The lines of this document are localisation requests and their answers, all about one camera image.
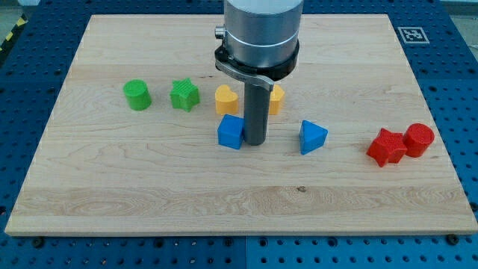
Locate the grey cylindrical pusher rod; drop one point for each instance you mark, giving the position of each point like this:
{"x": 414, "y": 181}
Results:
{"x": 255, "y": 115}

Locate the green star block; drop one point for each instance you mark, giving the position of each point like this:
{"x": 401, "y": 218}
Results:
{"x": 184, "y": 95}

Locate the red star block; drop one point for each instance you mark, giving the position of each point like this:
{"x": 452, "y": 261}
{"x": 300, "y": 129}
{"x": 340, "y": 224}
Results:
{"x": 387, "y": 147}

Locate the white fiducial marker tag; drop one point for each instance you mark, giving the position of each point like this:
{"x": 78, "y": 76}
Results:
{"x": 413, "y": 35}

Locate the red cylinder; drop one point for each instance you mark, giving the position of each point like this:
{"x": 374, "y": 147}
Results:
{"x": 417, "y": 139}

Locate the yellow block behind rod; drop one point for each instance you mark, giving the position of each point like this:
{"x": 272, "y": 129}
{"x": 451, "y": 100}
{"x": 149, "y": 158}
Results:
{"x": 277, "y": 98}

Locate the green cylinder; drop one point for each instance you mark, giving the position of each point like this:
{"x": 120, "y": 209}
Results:
{"x": 137, "y": 94}

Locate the yellow heart block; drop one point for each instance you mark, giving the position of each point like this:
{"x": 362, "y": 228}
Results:
{"x": 226, "y": 100}

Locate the blue triangular prism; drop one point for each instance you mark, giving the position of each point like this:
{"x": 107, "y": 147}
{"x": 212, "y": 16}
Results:
{"x": 311, "y": 137}

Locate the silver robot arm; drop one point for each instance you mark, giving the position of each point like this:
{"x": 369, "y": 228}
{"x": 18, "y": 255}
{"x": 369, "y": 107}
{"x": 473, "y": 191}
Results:
{"x": 259, "y": 46}

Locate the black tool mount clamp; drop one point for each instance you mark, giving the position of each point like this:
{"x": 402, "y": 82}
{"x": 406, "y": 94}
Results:
{"x": 264, "y": 77}

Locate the wooden board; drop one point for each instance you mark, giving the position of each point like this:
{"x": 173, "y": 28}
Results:
{"x": 103, "y": 169}

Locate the blue cube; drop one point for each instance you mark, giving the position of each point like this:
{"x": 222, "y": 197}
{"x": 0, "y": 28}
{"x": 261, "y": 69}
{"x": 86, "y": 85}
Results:
{"x": 230, "y": 131}

